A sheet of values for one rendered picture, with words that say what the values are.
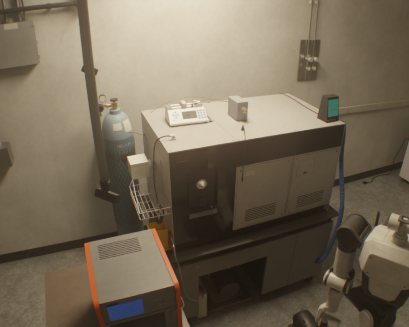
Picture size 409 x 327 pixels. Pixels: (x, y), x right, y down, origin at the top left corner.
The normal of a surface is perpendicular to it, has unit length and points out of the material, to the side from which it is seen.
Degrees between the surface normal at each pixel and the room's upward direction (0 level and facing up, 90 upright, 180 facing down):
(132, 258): 0
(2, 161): 90
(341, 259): 87
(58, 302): 0
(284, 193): 90
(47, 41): 90
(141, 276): 0
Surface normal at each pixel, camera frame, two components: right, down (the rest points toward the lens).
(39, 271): 0.00, -0.88
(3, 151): 0.36, 0.44
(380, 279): -0.68, 0.30
